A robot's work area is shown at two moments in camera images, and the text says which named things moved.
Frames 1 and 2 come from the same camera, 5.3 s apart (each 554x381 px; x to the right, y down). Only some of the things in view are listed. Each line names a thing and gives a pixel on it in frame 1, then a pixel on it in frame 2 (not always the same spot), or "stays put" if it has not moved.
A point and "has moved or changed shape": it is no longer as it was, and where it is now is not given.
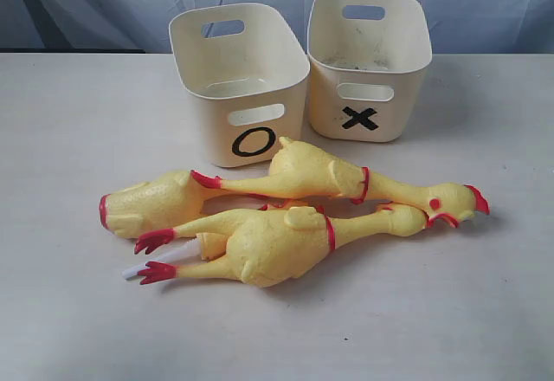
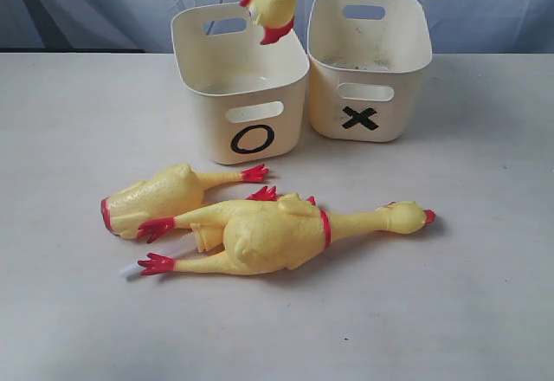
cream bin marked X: [366, 53] stays put
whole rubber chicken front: [274, 247] has moved or changed shape
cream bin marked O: [248, 66] stays put
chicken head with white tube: [209, 245] → [208, 236]
